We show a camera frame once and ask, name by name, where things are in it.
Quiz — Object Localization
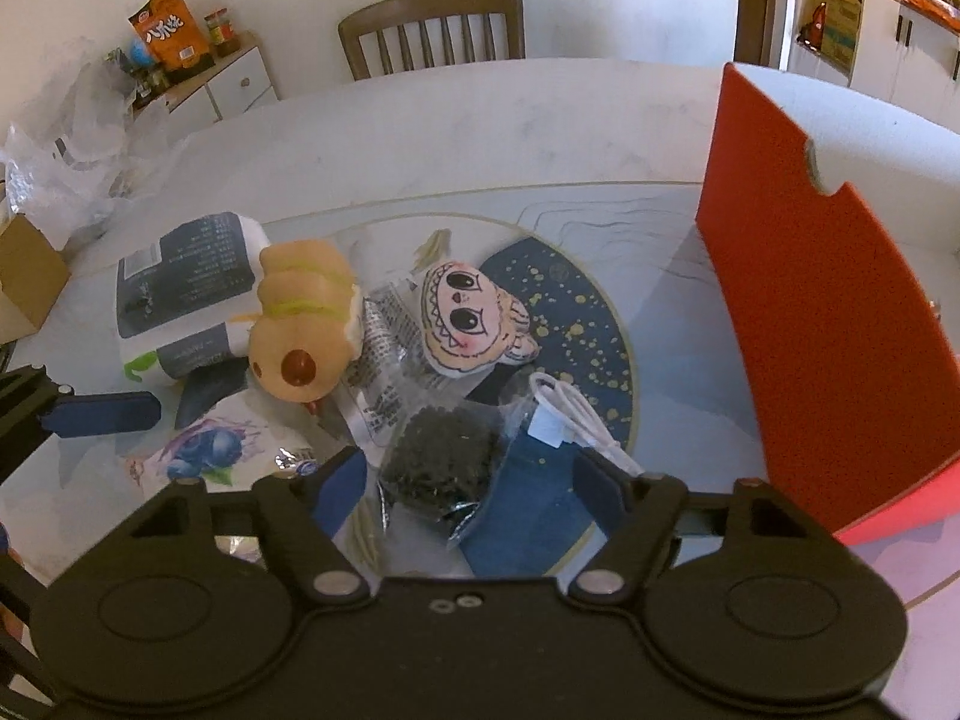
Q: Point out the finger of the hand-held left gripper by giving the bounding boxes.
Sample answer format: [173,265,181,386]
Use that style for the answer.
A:
[0,521,57,702]
[0,364,161,482]

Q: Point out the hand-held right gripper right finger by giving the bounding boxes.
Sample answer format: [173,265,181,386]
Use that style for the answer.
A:
[566,454,833,605]

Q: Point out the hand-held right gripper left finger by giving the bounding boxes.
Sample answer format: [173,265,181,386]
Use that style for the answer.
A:
[131,446,372,605]

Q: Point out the black bead packet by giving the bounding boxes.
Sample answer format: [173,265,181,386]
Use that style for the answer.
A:
[375,401,518,541]

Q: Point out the silver foil packet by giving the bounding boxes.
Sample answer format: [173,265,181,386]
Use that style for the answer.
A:
[337,277,451,451]

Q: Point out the red storage box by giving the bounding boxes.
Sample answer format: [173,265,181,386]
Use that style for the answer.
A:
[696,62,960,548]

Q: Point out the white marble desktop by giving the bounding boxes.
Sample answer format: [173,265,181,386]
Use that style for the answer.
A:
[0,56,960,720]

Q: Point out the blueberry print packet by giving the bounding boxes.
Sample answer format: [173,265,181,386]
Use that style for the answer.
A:
[124,390,331,563]

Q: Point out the brown cardboard box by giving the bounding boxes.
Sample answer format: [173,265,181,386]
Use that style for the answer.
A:
[0,216,72,342]

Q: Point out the tan caterpillar plush toy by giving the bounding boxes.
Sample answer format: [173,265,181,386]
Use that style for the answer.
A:
[244,238,366,417]

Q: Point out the white and grey pouch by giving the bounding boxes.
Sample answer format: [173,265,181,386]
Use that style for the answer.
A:
[115,211,272,380]

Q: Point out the cartoon face plush pillow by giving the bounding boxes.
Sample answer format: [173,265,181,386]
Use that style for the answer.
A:
[416,259,542,377]

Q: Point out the crumpled clear plastic bag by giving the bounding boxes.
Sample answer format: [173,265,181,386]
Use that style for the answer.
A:
[0,52,188,248]

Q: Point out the white sideboard cabinet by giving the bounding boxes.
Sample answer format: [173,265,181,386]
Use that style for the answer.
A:
[131,30,280,125]

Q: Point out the orange snack bag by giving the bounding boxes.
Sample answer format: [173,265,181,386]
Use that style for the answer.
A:
[127,0,215,72]

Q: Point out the glass sauce jar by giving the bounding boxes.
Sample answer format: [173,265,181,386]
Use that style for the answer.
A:
[204,7,237,57]

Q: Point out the wooden chair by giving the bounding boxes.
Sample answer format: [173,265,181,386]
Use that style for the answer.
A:
[337,0,526,82]

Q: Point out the printed cardboard carton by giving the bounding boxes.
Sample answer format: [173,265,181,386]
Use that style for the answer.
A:
[821,0,863,65]

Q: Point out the white charging cable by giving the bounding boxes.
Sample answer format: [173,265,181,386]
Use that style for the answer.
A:
[529,371,653,477]

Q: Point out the brown wooden door frame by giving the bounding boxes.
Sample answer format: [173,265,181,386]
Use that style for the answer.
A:
[739,0,796,68]

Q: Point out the white cabinet with black handles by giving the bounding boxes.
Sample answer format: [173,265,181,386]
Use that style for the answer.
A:
[847,0,960,121]

